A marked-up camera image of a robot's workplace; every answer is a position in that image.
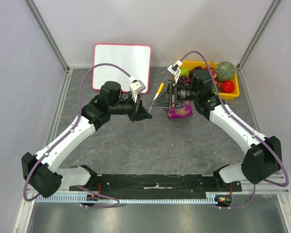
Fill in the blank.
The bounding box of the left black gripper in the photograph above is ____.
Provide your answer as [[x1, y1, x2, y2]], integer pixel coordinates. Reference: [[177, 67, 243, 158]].
[[109, 92, 152, 123]]

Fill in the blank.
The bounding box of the orange capped marker pen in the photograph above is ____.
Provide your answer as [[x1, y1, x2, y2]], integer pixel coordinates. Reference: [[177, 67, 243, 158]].
[[153, 83, 164, 101]]

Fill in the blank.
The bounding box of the pink framed whiteboard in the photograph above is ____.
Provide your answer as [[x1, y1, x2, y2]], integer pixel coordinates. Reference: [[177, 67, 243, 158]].
[[92, 44, 151, 94]]

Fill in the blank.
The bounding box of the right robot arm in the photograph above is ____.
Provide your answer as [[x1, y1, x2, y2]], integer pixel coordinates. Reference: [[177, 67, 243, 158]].
[[150, 69, 282, 191]]

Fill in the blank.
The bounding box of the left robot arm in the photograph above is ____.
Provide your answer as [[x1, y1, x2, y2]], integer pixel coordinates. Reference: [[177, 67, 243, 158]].
[[21, 80, 152, 198]]

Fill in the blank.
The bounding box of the purple snack bag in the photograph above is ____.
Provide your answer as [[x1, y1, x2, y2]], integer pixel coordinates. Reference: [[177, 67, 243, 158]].
[[167, 100, 194, 119]]

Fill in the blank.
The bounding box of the dark purple grape bunch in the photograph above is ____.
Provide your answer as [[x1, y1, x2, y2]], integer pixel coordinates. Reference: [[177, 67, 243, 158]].
[[177, 66, 203, 85]]

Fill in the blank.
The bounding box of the green apple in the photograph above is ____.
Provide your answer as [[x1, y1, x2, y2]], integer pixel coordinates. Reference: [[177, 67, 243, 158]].
[[180, 67, 190, 76]]

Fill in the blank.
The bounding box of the yellow plastic tray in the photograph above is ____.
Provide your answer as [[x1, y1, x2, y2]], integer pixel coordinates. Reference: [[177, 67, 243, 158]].
[[179, 60, 240, 100]]

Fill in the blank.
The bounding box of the red peach cluster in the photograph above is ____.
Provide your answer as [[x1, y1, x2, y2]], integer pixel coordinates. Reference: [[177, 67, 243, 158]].
[[210, 67, 221, 88]]

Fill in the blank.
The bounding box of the red apple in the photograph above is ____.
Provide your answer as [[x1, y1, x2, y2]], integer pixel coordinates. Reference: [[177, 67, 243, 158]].
[[220, 80, 235, 94]]

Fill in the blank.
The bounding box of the green netted melon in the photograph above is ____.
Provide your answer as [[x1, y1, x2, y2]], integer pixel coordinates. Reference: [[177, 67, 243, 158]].
[[216, 61, 235, 82]]

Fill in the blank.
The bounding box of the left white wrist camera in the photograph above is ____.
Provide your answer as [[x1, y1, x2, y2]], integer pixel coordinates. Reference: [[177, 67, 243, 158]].
[[129, 80, 146, 103]]

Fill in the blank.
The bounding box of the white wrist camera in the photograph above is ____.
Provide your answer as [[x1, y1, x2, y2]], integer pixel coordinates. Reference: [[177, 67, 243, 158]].
[[167, 60, 183, 83], [129, 80, 146, 103]]

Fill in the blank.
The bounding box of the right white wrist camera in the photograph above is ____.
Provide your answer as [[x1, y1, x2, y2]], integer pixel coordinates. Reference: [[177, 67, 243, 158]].
[[167, 60, 183, 83]]

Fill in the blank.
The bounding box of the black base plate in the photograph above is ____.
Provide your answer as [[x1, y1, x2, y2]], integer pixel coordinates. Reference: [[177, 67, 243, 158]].
[[83, 174, 242, 200]]

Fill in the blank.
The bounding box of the light blue cable duct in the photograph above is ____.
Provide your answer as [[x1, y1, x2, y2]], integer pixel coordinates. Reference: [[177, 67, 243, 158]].
[[35, 193, 231, 204]]

